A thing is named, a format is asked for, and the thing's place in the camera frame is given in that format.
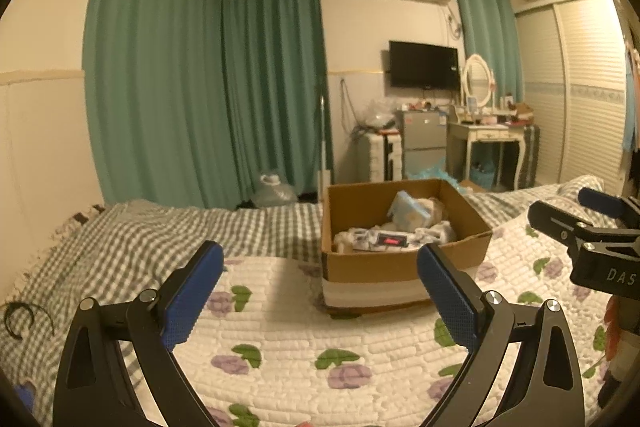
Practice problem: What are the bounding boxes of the black hair band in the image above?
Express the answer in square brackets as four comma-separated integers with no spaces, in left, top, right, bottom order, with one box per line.
[2,301,55,339]

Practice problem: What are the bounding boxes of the small blue item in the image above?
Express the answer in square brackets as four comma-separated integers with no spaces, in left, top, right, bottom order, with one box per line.
[14,381,37,414]

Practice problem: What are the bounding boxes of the white dressing table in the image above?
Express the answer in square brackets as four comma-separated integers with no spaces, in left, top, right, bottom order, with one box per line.
[446,118,531,190]

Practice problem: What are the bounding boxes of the beige soft item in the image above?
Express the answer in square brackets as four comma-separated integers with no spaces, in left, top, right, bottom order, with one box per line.
[424,199,449,221]

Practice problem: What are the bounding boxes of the hanging clothes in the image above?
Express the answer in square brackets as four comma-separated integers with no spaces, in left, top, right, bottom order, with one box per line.
[621,46,640,154]

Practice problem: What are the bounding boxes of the striped fabric bag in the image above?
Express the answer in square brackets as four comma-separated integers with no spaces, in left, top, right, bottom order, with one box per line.
[517,124,541,188]

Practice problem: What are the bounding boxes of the white mop pole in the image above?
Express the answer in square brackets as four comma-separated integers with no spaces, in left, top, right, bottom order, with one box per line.
[315,84,331,188]

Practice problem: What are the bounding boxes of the white drawer unit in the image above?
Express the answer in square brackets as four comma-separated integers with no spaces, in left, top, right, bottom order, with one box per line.
[357,131,404,183]

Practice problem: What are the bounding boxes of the white floral quilt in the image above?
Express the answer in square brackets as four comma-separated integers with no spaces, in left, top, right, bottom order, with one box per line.
[115,202,622,427]

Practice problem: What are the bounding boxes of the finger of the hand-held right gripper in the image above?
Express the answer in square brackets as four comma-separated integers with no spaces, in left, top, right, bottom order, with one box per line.
[578,188,640,230]
[528,200,606,258]

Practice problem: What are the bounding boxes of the cardboard box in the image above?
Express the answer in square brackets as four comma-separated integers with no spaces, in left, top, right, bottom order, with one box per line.
[321,179,494,316]

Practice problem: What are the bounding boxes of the clear water jug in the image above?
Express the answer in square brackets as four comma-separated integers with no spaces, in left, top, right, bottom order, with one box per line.
[250,172,299,208]

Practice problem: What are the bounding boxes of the clear plastic bag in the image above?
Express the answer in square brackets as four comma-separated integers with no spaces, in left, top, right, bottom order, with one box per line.
[360,99,399,130]

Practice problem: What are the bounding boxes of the light blue plastic bag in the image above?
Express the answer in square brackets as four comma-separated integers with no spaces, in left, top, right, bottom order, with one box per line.
[407,157,462,188]

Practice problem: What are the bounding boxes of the grey gingham blanket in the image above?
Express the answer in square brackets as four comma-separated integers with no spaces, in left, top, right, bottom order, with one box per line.
[0,174,618,427]

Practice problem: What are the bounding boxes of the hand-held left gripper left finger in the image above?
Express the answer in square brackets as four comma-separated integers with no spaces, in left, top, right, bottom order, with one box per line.
[52,240,225,427]

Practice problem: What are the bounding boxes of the narrow teal curtain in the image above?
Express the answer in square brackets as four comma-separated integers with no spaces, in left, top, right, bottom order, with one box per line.
[451,0,524,101]

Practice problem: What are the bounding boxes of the oval white vanity mirror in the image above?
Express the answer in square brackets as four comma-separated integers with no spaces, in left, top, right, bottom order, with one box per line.
[461,53,494,108]

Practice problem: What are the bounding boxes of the hanging wall cable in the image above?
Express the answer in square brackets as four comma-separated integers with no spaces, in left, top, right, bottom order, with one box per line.
[339,78,359,134]

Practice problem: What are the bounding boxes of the blue basket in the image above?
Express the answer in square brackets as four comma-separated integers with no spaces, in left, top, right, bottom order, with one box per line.
[470,162,499,188]

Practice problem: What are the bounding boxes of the small grey fridge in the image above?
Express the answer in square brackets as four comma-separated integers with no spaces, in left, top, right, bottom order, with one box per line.
[395,109,449,180]

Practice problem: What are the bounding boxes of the white louvred wardrobe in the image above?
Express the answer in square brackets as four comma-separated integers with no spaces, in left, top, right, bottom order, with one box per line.
[515,0,632,194]

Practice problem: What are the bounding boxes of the tissue pack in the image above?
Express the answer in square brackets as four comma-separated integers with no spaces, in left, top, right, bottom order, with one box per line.
[350,229,419,252]

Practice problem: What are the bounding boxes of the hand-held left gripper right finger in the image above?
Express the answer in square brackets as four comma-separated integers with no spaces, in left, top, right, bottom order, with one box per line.
[416,243,585,427]

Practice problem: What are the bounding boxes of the black wall television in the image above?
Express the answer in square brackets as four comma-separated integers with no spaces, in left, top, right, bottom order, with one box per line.
[388,40,460,89]

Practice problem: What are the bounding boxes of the white sock with blue cuff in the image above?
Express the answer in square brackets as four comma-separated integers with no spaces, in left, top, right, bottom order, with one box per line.
[414,219,458,244]

